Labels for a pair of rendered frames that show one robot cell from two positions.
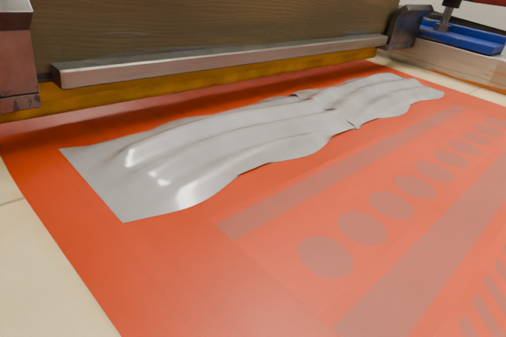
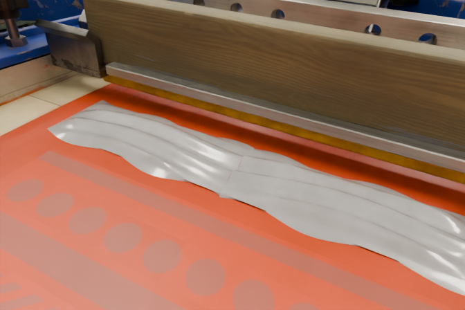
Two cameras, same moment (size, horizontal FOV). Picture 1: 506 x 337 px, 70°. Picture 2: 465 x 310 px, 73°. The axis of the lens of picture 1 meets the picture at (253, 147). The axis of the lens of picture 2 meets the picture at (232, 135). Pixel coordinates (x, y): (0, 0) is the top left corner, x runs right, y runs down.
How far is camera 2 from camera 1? 0.31 m
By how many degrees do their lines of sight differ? 60
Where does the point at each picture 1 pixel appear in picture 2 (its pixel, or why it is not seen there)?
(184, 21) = (177, 59)
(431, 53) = not seen: outside the picture
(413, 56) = not seen: outside the picture
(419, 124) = (288, 251)
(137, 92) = (162, 93)
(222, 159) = (107, 137)
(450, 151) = (226, 278)
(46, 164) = (88, 102)
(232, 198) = (75, 151)
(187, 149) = (106, 123)
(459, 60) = not seen: outside the picture
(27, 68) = (95, 59)
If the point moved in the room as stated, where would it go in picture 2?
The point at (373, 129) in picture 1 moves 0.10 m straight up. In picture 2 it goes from (232, 207) to (244, 75)
